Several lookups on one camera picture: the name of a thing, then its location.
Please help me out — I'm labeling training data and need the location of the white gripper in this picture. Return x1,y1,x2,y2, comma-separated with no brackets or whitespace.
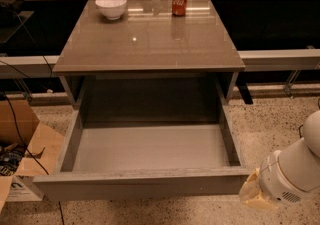
239,150,311,210

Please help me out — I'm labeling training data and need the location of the grey top drawer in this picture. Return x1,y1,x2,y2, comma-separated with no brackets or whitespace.
32,78,251,202

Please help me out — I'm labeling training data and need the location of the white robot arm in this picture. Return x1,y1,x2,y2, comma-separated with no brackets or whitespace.
239,111,320,209

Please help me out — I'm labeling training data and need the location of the grey drawer cabinet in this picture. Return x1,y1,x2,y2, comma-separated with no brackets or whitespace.
52,0,246,110

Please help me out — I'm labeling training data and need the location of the brown cardboard box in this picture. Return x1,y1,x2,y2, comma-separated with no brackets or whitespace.
0,101,63,210

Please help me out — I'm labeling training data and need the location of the white ceramic bowl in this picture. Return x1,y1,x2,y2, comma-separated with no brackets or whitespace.
95,0,127,20

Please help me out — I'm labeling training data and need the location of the dark shelf at left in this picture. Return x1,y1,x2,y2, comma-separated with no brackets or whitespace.
0,0,33,45

